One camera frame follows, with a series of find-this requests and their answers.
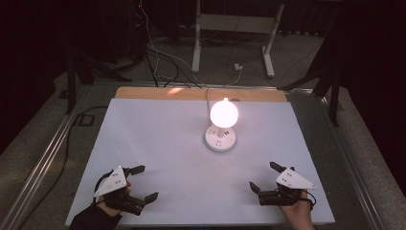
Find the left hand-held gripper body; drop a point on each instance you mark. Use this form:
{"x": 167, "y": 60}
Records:
{"x": 112, "y": 183}

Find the black stand legs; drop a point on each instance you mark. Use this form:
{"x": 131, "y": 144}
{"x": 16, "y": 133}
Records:
{"x": 83, "y": 72}
{"x": 328, "y": 76}

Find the white metal stand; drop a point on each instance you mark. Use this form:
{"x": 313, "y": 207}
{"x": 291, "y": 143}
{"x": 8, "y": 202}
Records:
{"x": 234, "y": 23}

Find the white table sheet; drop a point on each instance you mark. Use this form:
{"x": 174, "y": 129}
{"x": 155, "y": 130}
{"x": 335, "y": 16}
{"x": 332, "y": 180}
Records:
{"x": 166, "y": 153}

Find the white plug adapter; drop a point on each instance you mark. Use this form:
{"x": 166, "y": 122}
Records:
{"x": 238, "y": 66}

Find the white globe desk lamp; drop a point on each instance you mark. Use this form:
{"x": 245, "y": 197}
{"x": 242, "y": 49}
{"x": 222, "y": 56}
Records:
{"x": 223, "y": 113}

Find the black floor bracket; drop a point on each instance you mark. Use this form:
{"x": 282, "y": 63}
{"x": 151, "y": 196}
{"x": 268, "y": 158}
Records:
{"x": 84, "y": 120}

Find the person's right hand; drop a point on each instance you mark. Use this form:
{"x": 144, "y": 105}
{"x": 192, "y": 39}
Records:
{"x": 297, "y": 213}

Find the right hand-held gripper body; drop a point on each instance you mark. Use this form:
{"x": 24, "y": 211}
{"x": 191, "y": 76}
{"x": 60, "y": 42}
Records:
{"x": 293, "y": 180}

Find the person's left hand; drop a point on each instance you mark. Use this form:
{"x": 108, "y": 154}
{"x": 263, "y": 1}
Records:
{"x": 108, "y": 207}

